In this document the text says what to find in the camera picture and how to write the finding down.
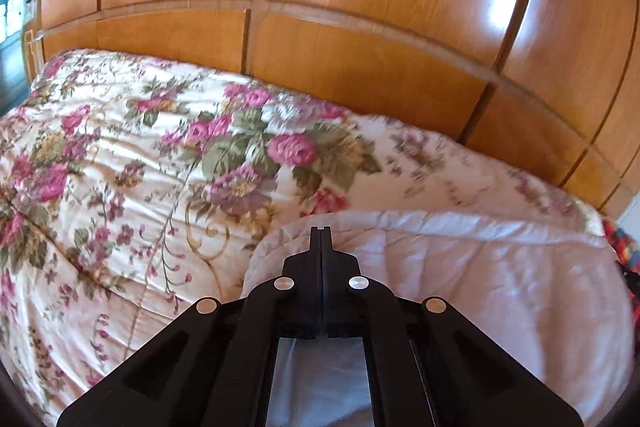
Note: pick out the wooden wardrobe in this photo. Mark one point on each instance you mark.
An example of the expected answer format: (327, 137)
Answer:
(380, 32)

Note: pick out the colourful plaid cloth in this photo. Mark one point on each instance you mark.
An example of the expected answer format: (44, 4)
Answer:
(625, 257)

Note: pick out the white quilted puffer jacket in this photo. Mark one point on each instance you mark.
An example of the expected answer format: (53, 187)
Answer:
(500, 287)

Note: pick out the wooden glass-door cabinet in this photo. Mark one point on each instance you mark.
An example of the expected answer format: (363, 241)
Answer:
(17, 32)

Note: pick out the floral bedspread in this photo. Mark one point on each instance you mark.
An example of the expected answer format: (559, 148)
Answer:
(125, 187)

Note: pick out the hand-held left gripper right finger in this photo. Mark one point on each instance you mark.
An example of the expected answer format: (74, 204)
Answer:
(345, 292)

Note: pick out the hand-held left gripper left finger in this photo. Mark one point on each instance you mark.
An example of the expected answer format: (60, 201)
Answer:
(300, 292)

